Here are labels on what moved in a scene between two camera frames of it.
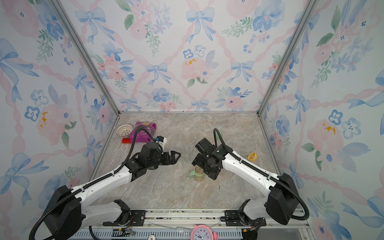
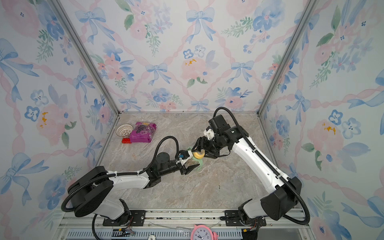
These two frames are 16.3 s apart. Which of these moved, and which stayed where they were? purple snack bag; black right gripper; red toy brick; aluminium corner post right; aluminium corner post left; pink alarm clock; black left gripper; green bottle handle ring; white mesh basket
Moved: black left gripper; black right gripper; green bottle handle ring
Stayed: purple snack bag; aluminium corner post right; pink alarm clock; aluminium corner post left; red toy brick; white mesh basket
